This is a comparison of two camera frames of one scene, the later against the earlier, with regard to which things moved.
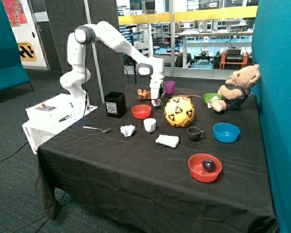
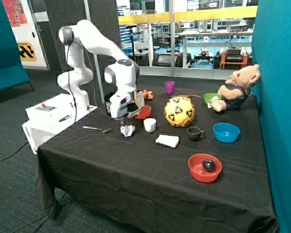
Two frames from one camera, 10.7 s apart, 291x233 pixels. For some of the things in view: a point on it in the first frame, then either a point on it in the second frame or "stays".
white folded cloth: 171,141 stays
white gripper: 154,85 to 128,104
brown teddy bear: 237,90 stays
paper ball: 127,130 stays
